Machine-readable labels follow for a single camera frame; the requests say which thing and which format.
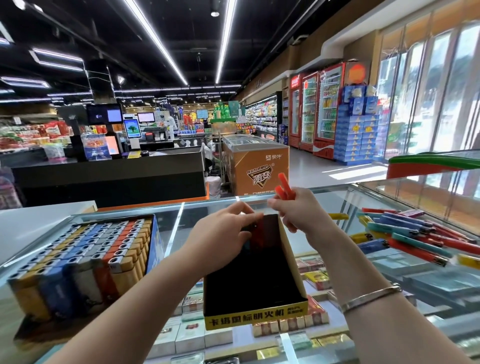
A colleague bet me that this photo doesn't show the brown cardboard carton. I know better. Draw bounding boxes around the brown cardboard carton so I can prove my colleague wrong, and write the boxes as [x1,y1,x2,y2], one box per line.
[222,135,290,196]

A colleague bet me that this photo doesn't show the row of yellow lighters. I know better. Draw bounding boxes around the row of yellow lighters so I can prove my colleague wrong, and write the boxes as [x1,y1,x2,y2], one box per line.
[7,223,90,322]

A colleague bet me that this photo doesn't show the long ceiling light strip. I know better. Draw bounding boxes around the long ceiling light strip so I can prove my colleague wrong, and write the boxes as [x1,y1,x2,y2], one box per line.
[215,0,238,84]
[123,0,189,86]

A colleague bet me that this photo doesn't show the silver bracelet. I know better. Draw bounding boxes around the silver bracelet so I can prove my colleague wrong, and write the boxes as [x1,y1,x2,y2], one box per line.
[341,283,402,314]

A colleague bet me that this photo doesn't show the red drink fridge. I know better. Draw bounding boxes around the red drink fridge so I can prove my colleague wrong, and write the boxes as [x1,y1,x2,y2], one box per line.
[313,62,348,160]
[288,75,303,149]
[298,71,322,153]

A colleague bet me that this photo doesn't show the open refrigerated chiller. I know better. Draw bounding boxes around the open refrigerated chiller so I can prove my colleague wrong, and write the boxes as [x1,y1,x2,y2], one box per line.
[245,93,284,140]

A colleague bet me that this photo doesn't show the row of red brown lighters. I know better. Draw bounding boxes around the row of red brown lighters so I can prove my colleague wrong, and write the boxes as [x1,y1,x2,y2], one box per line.
[91,219,140,300]

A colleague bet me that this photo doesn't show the row of blue lighters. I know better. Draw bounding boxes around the row of blue lighters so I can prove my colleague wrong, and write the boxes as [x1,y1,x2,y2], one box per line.
[36,222,110,316]

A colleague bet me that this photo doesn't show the person's right hand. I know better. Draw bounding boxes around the person's right hand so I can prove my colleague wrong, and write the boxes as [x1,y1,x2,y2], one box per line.
[267,186,339,245]

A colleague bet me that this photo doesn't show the row of grey white lighters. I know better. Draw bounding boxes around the row of grey white lighters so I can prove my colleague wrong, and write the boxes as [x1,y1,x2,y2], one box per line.
[69,220,129,305]

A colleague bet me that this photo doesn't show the black checkout monitor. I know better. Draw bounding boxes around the black checkout monitor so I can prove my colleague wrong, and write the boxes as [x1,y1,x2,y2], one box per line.
[86,103,123,125]

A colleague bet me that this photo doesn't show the orange round sign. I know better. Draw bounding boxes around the orange round sign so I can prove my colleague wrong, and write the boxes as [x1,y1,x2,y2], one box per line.
[343,61,370,86]

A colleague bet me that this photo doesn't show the person's right forearm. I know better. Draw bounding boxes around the person's right forearm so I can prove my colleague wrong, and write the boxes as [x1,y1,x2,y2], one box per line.
[311,228,480,364]

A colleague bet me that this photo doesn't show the row of tan lighters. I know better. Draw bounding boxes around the row of tan lighters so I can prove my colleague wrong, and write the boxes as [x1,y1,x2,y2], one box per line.
[108,217,155,295]

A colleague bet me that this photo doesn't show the pile of blue yellow lighters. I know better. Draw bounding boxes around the pile of blue yellow lighters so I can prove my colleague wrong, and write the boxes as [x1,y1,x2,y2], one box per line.
[327,206,480,270]

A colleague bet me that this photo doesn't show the glass entrance doors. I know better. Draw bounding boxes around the glass entrance doors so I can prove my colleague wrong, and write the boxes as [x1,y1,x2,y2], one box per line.
[375,15,480,226]

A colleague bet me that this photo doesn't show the black checkout counter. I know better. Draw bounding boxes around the black checkout counter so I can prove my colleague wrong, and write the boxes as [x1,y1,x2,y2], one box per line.
[11,150,207,207]

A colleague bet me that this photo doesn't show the red green container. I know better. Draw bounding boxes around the red green container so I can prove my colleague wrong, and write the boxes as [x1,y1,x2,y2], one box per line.
[386,153,480,180]

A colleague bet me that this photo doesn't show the hanging plastic bags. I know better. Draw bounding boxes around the hanging plastic bags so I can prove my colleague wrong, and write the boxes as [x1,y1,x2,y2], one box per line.
[0,165,22,210]

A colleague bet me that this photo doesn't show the stack of blue cartons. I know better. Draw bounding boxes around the stack of blue cartons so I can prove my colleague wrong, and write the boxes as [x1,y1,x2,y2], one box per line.
[333,84,387,165]

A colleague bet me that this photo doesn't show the small checkout screen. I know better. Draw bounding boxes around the small checkout screen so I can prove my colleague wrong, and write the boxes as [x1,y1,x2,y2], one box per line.
[122,117,142,139]

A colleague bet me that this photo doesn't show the rectangular ceiling light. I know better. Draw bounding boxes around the rectangular ceiling light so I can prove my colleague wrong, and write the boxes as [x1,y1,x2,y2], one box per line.
[28,47,85,72]
[0,75,52,90]

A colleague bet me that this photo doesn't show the person's left forearm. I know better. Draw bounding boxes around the person's left forearm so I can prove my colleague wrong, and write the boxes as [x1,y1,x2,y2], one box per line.
[45,258,219,364]

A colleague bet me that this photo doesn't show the black yellow display box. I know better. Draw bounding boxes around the black yellow display box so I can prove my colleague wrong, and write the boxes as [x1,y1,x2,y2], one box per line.
[202,213,310,331]

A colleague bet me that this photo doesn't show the blue poster screen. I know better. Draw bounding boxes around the blue poster screen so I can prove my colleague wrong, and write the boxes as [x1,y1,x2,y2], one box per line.
[81,133,112,161]

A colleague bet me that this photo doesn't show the row of cigarette packs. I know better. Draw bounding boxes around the row of cigarette packs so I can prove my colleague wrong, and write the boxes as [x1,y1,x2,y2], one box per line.
[146,255,354,364]

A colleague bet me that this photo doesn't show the person's left hand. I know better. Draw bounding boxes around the person's left hand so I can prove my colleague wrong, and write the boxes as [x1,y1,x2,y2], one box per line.
[180,201,265,275]

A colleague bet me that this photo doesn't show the blue yellow lighter display box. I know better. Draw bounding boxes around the blue yellow lighter display box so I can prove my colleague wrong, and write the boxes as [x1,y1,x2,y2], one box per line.
[7,216,162,331]

